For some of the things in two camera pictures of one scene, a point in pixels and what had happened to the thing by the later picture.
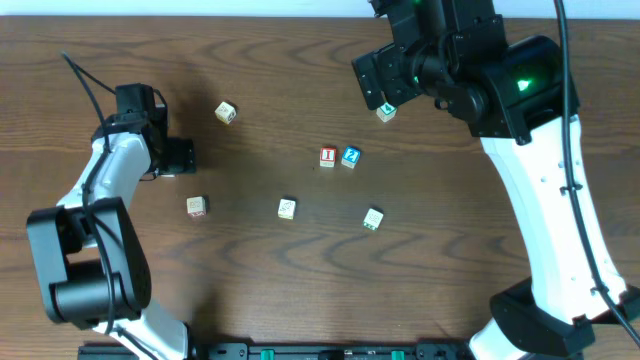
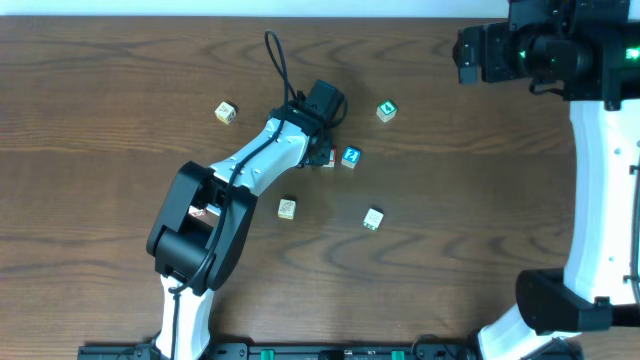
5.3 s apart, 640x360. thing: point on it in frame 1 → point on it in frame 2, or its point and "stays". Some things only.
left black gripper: (181, 156) → (323, 154)
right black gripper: (375, 78) → (467, 55)
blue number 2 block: (350, 156) stays
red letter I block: (328, 155) stays
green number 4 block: (386, 112) stays
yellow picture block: (225, 113) stays
